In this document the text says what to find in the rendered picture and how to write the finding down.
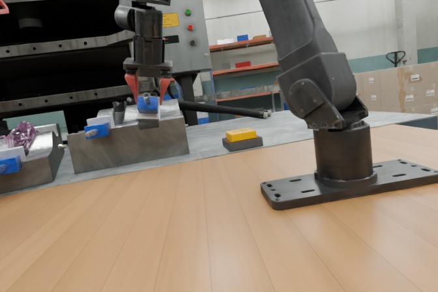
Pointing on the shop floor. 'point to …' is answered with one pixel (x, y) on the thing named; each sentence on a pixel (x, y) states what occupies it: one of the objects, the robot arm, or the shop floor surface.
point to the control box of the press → (186, 45)
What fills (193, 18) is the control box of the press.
